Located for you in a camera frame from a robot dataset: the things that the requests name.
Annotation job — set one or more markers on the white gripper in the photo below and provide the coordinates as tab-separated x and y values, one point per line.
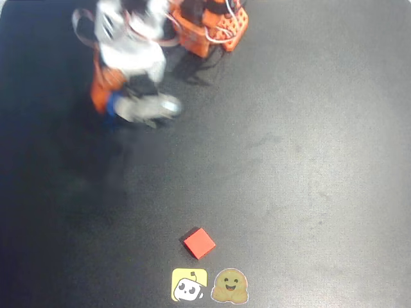
145	108

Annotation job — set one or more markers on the blue cube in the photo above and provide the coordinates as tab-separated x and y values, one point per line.
111	110

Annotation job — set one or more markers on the orange and white robot arm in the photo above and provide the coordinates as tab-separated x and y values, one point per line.
128	22

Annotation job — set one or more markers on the orange robot base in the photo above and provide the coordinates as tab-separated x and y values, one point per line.
232	29

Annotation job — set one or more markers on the red cube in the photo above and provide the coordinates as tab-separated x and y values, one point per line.
199	243

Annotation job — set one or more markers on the yellow robot face sticker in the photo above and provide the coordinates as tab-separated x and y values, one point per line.
188	285

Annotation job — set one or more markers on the black table mat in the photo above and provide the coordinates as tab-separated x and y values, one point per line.
321	160

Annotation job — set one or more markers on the hugging face emoji sticker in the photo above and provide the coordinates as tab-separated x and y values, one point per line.
230	286

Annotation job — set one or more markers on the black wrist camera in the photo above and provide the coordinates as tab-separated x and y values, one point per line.
147	107

